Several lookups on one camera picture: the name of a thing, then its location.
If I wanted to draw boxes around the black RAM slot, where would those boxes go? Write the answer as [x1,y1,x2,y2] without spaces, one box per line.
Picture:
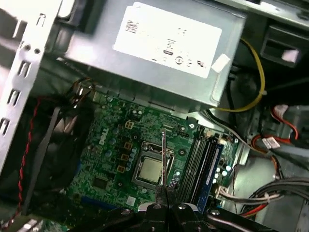
[192,137,217,203]
[185,136,210,200]
[180,135,202,198]

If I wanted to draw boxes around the red power wire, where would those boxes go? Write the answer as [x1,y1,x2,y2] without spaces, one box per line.
[271,106,301,142]

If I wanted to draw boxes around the grey power supply unit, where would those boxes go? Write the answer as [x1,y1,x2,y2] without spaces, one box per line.
[64,0,248,112]

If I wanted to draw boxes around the black case fan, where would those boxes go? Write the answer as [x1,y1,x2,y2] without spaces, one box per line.
[31,96,95,194]

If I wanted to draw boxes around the silver CPU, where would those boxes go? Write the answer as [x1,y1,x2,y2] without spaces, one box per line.
[139,160,164,184]

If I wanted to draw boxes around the dark wire bundle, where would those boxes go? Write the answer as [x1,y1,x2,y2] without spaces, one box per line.
[217,176,309,206]

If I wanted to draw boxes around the red black twisted wire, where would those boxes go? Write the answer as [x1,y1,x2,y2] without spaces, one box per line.
[3,96,42,229]

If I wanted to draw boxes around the orange wire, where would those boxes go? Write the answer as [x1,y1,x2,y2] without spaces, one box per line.
[241,202,270,217]

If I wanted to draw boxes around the green motherboard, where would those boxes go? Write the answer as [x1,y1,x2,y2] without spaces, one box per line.
[65,93,242,213]

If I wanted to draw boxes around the black PC case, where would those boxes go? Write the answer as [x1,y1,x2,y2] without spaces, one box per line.
[0,0,309,232]

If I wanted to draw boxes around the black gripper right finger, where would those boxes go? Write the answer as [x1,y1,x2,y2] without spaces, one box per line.
[167,188,277,232]

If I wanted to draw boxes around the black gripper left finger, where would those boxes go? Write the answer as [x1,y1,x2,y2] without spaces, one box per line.
[103,185,168,232]

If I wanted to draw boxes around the RAM stick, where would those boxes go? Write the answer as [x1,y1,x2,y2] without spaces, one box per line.
[197,141,225,213]

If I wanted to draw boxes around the CPU socket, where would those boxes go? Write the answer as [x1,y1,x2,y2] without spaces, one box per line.
[131,140,176,191]

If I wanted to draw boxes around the yellow wire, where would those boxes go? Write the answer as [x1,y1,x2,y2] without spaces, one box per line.
[210,38,267,113]

